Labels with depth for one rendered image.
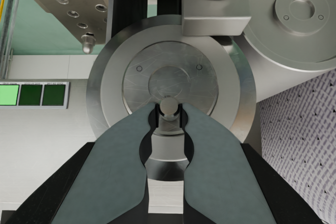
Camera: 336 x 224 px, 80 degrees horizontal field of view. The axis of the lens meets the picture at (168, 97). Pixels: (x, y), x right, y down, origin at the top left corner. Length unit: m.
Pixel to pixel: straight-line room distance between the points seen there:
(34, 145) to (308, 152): 0.56
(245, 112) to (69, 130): 0.45
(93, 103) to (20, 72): 3.60
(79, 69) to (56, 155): 2.79
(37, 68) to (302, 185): 3.54
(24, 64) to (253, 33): 3.67
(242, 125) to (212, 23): 0.08
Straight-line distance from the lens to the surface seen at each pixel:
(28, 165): 0.61
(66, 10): 0.51
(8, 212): 0.68
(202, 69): 0.16
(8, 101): 0.65
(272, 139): 0.40
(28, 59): 3.77
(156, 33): 0.18
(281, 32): 0.22
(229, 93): 0.17
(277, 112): 0.39
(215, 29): 0.17
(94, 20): 0.52
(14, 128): 0.63
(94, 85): 0.19
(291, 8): 0.23
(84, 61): 3.33
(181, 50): 0.16
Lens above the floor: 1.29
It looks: 11 degrees down
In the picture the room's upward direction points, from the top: 180 degrees counter-clockwise
